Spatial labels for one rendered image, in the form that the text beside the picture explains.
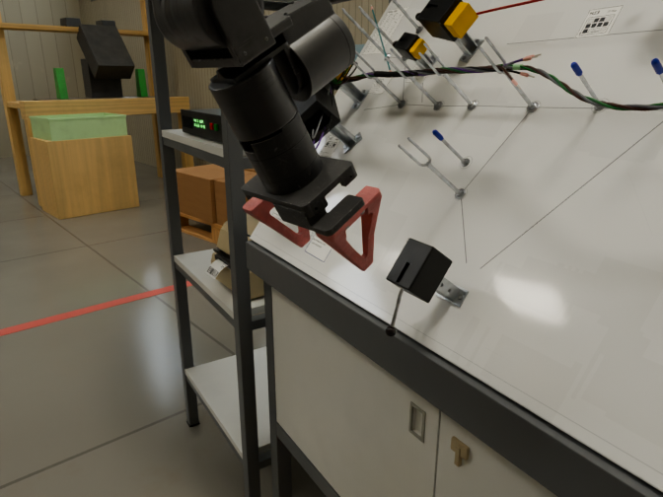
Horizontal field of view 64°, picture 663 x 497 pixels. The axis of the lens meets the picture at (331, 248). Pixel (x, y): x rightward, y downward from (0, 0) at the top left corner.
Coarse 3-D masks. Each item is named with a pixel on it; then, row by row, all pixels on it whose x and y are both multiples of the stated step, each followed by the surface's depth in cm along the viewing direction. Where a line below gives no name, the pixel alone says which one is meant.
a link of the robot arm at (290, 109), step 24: (288, 48) 42; (216, 72) 41; (240, 72) 41; (264, 72) 41; (288, 72) 44; (216, 96) 41; (240, 96) 41; (264, 96) 41; (288, 96) 43; (240, 120) 42; (264, 120) 42; (288, 120) 43
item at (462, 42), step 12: (432, 0) 87; (444, 0) 85; (456, 0) 83; (432, 12) 86; (444, 12) 83; (432, 24) 85; (444, 36) 87; (468, 36) 89; (468, 48) 92; (468, 60) 91
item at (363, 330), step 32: (256, 256) 113; (288, 288) 102; (320, 288) 91; (320, 320) 93; (352, 320) 83; (384, 352) 77; (416, 352) 70; (416, 384) 72; (448, 384) 66; (480, 384) 63; (480, 416) 62; (512, 416) 58; (512, 448) 58; (544, 448) 55; (576, 448) 52; (544, 480) 55; (576, 480) 52; (608, 480) 49; (640, 480) 48
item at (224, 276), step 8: (248, 216) 146; (224, 224) 147; (248, 224) 141; (256, 224) 140; (224, 232) 145; (248, 232) 138; (224, 240) 145; (248, 240) 136; (216, 248) 148; (224, 248) 144; (216, 256) 144; (224, 256) 143; (224, 272) 142; (224, 280) 143; (256, 280) 135; (256, 288) 136; (256, 296) 137
